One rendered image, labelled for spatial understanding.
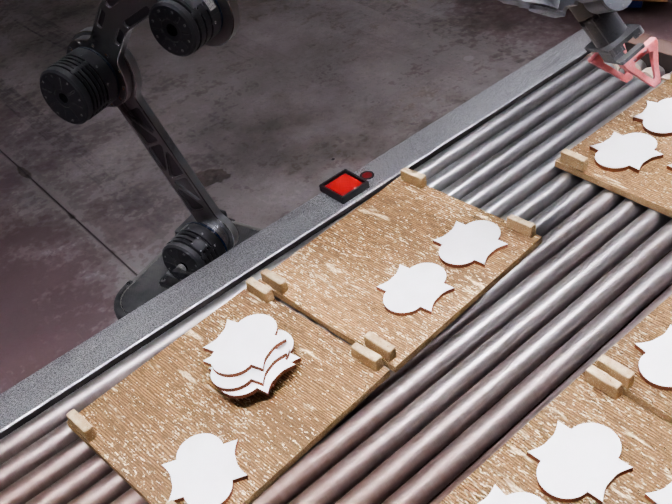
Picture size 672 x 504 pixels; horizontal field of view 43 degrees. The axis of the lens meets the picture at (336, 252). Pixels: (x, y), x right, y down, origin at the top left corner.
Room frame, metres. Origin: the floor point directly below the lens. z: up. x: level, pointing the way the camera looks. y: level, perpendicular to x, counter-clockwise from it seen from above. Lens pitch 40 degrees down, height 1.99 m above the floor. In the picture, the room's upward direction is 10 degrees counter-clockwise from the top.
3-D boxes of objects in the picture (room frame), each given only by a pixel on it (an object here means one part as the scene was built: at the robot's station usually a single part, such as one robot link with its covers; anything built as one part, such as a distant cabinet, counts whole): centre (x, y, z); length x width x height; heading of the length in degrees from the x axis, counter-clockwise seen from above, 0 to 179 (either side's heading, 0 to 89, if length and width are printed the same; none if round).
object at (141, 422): (0.95, 0.22, 0.93); 0.41 x 0.35 x 0.02; 129
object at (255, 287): (1.17, 0.15, 0.95); 0.06 x 0.02 x 0.03; 39
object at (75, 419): (0.93, 0.45, 0.95); 0.06 x 0.02 x 0.03; 39
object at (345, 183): (1.48, -0.04, 0.92); 0.06 x 0.06 x 0.01; 35
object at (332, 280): (1.21, -0.11, 0.93); 0.41 x 0.35 x 0.02; 128
